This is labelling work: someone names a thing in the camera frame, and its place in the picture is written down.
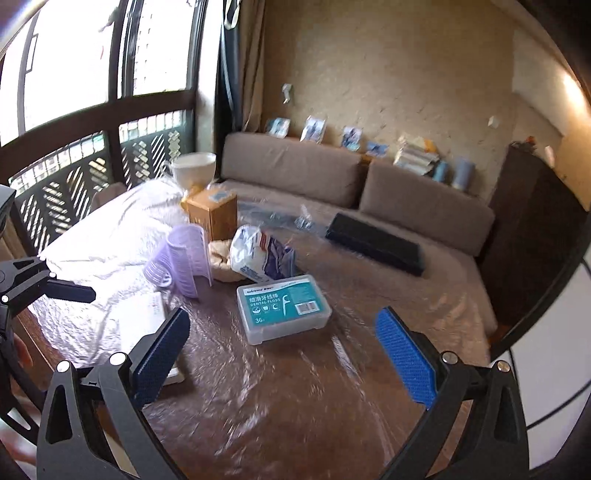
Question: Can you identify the brown cardboard box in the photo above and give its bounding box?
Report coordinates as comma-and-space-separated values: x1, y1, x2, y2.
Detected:
187, 189, 238, 243

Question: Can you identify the black flat case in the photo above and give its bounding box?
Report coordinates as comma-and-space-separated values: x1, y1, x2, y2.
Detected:
325, 212, 426, 278

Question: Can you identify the brown sofa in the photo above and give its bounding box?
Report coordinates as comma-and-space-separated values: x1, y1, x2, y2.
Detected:
203, 131, 500, 365

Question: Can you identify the white and blue packet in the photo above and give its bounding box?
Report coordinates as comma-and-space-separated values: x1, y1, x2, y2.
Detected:
230, 224, 296, 283

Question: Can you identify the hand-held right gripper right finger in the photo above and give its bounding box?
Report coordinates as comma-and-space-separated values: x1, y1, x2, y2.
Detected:
375, 307, 529, 480

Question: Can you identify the stack of books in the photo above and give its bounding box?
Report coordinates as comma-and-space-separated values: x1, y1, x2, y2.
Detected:
392, 134, 440, 177

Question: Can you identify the yellow plastic cup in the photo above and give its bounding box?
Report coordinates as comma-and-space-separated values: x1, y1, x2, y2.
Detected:
208, 239, 243, 282

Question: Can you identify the white flat box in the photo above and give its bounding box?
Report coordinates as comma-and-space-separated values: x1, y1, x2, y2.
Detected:
117, 291, 185, 386

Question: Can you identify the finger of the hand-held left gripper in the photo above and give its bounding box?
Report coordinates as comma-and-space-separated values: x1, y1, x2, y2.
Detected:
0, 323, 44, 444
0, 257, 96, 324

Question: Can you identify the beige curtain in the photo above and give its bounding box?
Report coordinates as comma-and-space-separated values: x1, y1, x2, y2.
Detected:
215, 0, 267, 139

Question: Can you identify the purple hair roller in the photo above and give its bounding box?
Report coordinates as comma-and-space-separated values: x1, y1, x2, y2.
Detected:
144, 244, 174, 289
166, 225, 214, 298

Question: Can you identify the brown sofa back cushion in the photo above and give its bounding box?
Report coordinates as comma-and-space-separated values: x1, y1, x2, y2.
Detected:
359, 159, 496, 257
221, 132, 366, 209

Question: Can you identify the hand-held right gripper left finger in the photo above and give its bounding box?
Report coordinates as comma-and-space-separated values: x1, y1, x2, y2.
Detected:
36, 307, 191, 480

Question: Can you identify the dark window frame with railing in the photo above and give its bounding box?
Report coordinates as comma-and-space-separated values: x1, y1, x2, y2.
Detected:
0, 0, 200, 259

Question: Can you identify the wooden table with plastic cover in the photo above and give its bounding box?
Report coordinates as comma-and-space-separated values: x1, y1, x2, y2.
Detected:
28, 178, 491, 480

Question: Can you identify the teal object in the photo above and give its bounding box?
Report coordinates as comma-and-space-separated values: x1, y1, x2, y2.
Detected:
236, 274, 333, 346

